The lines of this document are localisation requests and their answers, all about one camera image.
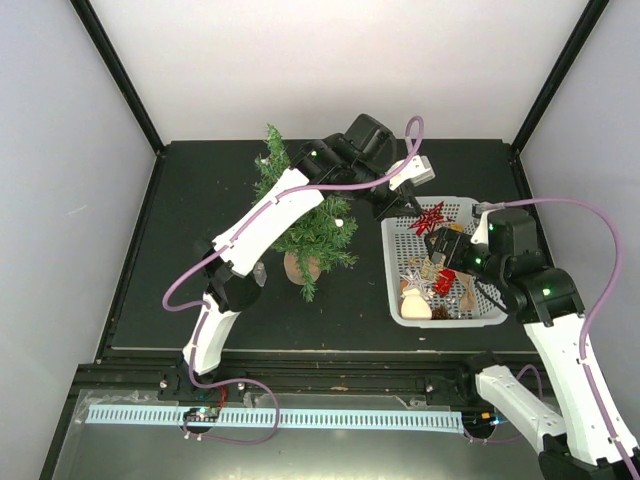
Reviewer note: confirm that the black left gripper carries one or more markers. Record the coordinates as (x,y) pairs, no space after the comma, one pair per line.
(391,209)

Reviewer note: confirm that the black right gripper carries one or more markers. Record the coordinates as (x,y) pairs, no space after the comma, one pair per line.
(445,235)

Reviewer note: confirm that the red glitter star ornament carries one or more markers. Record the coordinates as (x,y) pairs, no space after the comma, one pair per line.
(430,219)

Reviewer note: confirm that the small green christmas tree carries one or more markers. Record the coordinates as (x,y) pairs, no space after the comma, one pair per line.
(325,232)

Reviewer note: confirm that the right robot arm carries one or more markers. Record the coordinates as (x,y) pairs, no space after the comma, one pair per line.
(584,437)

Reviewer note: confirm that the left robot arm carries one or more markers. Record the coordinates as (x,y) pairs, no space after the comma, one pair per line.
(351,163)

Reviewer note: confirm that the brown tree base pot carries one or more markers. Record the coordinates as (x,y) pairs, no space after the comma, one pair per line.
(294,271)

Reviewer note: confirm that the burlap bow ornament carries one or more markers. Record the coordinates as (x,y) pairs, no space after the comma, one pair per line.
(467,301)

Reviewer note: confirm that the silver star ornament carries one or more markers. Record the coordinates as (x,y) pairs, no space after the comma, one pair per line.
(412,280)

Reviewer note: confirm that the white perforated plastic basket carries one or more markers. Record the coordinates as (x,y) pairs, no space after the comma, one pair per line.
(402,250)

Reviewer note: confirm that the brown pine cone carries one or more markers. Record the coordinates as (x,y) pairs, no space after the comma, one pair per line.
(440,313)

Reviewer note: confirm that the wooden snowman ornament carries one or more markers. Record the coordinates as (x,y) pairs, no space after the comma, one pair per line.
(414,306)

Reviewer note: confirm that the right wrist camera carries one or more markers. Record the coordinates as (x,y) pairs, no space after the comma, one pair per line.
(480,212)

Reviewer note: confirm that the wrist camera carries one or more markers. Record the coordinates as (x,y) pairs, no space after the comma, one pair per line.
(418,171)
(480,212)

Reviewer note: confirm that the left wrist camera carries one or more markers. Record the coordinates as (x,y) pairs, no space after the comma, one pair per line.
(418,171)

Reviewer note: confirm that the white slotted cable duct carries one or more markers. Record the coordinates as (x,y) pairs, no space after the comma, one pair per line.
(284,418)

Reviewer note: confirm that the right black corner post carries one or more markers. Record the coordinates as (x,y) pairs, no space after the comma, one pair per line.
(577,39)

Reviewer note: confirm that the black corner frame post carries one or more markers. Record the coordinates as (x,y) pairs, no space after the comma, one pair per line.
(106,50)

